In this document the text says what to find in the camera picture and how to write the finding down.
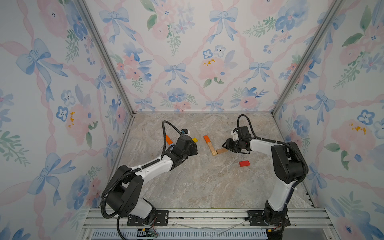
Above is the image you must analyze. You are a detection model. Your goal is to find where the small orange block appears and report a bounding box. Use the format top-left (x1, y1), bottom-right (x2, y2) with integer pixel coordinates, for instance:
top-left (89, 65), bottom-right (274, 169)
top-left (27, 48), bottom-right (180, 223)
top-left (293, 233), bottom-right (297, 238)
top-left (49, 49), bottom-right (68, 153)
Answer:
top-left (166, 135), bottom-right (174, 146)

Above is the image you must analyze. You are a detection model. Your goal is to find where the red rectangular block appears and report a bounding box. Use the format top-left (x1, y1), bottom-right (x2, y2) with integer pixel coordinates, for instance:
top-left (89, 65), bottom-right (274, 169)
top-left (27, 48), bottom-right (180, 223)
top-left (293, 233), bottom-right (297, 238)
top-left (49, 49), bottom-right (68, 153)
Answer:
top-left (239, 161), bottom-right (251, 167)

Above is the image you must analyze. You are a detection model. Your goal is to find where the orange rectangular block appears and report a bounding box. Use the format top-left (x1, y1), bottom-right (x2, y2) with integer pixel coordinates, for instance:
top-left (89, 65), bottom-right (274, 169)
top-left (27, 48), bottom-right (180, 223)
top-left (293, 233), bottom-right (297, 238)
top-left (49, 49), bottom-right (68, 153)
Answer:
top-left (204, 135), bottom-right (211, 144)

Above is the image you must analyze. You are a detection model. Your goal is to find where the long natural wood block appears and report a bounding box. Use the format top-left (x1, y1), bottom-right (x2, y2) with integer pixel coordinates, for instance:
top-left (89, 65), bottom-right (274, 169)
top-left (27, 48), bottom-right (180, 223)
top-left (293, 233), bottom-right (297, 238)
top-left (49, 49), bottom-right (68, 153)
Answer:
top-left (208, 142), bottom-right (216, 152)

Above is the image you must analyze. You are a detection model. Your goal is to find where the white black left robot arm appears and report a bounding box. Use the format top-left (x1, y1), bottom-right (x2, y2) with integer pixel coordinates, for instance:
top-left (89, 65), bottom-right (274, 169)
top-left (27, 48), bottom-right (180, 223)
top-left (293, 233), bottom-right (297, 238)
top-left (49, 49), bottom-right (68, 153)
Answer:
top-left (100, 135), bottom-right (198, 226)

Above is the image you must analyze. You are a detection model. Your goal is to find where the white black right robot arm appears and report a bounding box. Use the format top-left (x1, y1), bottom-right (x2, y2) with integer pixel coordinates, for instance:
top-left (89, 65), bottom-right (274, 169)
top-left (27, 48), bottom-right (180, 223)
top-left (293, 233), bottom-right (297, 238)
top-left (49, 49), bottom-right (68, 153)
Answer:
top-left (223, 126), bottom-right (309, 227)

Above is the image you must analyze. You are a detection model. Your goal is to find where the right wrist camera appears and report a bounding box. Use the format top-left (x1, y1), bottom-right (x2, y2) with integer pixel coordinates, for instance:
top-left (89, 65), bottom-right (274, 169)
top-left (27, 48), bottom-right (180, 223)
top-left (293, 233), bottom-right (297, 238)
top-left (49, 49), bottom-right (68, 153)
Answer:
top-left (231, 128), bottom-right (239, 141)

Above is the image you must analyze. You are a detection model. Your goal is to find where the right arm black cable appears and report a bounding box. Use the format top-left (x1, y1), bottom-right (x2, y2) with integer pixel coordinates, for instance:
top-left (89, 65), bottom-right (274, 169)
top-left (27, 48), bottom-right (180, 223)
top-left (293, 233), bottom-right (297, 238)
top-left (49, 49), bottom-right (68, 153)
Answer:
top-left (236, 113), bottom-right (309, 188)

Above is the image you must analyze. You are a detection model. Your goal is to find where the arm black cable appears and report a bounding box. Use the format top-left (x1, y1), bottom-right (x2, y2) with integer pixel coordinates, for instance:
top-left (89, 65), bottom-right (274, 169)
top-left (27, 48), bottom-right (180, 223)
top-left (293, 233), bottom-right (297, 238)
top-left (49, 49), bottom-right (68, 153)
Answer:
top-left (100, 120), bottom-right (184, 240)
top-left (236, 113), bottom-right (309, 188)

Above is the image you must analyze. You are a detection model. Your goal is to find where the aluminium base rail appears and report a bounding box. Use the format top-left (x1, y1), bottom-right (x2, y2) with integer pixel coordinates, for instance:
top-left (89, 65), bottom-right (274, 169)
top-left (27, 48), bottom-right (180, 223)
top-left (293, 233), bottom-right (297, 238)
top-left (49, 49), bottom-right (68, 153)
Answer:
top-left (78, 208), bottom-right (339, 240)

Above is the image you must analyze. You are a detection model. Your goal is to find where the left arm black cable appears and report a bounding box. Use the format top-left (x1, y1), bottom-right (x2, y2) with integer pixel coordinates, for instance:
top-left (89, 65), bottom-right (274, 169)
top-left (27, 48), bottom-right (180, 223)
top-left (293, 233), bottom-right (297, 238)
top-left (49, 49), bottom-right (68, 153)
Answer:
top-left (100, 120), bottom-right (184, 240)

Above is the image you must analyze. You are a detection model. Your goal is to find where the aluminium corner post right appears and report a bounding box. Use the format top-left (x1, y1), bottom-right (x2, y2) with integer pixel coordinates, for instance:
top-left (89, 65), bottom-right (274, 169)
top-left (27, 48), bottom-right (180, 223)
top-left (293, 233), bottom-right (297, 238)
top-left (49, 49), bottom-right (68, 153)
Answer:
top-left (271, 0), bottom-right (344, 117)

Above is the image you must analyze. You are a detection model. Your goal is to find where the aluminium corner post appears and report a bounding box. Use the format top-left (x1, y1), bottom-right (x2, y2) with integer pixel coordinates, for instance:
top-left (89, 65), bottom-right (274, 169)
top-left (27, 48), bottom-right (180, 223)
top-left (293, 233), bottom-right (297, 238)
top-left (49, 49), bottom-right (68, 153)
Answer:
top-left (271, 0), bottom-right (344, 117)
top-left (74, 0), bottom-right (134, 117)

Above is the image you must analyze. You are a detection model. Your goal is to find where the aluminium corner post left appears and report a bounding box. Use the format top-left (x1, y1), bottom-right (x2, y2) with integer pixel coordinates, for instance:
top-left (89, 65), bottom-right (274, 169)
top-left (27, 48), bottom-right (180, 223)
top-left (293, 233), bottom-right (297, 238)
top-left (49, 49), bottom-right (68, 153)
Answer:
top-left (74, 0), bottom-right (134, 117)

